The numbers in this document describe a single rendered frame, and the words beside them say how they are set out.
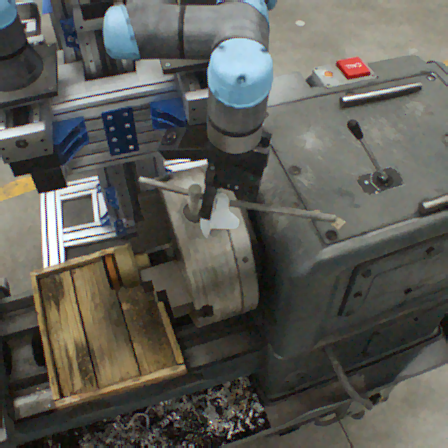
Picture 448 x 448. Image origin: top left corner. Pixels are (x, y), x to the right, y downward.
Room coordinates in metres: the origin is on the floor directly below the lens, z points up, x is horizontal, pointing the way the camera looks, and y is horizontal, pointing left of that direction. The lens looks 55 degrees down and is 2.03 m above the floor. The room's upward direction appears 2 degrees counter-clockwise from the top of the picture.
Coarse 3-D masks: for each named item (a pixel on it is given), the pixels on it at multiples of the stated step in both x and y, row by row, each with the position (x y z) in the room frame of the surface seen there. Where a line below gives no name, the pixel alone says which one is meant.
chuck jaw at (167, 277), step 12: (168, 264) 0.57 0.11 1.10; (144, 276) 0.54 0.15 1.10; (156, 276) 0.54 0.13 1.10; (168, 276) 0.54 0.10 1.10; (180, 276) 0.54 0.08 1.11; (144, 288) 0.53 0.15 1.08; (156, 288) 0.51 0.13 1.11; (168, 288) 0.51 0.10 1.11; (180, 288) 0.51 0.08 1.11; (180, 300) 0.48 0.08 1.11; (192, 300) 0.48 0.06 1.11; (180, 312) 0.47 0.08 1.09; (192, 312) 0.48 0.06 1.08; (204, 312) 0.47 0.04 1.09
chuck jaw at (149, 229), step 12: (168, 180) 0.70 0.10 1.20; (144, 192) 0.69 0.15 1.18; (156, 192) 0.67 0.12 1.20; (144, 204) 0.65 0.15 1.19; (156, 204) 0.65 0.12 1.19; (144, 216) 0.64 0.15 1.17; (156, 216) 0.64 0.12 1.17; (144, 228) 0.62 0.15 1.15; (156, 228) 0.62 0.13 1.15; (132, 240) 0.60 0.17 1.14; (144, 240) 0.61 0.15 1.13; (156, 240) 0.61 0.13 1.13; (168, 240) 0.61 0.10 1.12
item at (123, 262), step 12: (120, 252) 0.59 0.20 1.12; (132, 252) 0.58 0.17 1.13; (144, 252) 0.59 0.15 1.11; (108, 264) 0.56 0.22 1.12; (120, 264) 0.56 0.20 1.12; (132, 264) 0.56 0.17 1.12; (144, 264) 0.57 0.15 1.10; (108, 276) 0.54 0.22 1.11; (120, 276) 0.54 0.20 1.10; (132, 276) 0.54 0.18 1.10; (120, 288) 0.54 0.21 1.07
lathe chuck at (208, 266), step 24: (192, 168) 0.73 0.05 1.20; (168, 192) 0.64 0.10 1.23; (168, 216) 0.60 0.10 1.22; (192, 240) 0.55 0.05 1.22; (216, 240) 0.55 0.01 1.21; (192, 264) 0.51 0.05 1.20; (216, 264) 0.51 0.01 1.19; (192, 288) 0.48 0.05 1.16; (216, 288) 0.49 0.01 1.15; (216, 312) 0.47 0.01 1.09; (240, 312) 0.49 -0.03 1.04
